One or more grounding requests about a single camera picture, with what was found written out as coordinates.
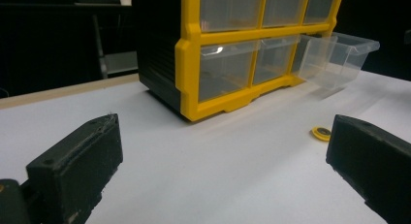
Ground clear plastic drawer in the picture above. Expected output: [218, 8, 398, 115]
[252, 34, 301, 86]
[199, 0, 265, 33]
[302, 0, 337, 25]
[298, 31, 381, 91]
[262, 0, 308, 28]
[198, 40, 262, 103]

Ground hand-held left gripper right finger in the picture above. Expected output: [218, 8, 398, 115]
[325, 113, 411, 224]

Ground metal stand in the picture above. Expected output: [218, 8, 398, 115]
[91, 14, 140, 80]

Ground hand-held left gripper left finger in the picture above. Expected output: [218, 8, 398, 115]
[25, 112, 124, 224]

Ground yellow round disc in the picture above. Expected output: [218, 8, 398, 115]
[310, 126, 332, 143]

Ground yellow black drawer cabinet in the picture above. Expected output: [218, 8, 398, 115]
[135, 0, 345, 122]

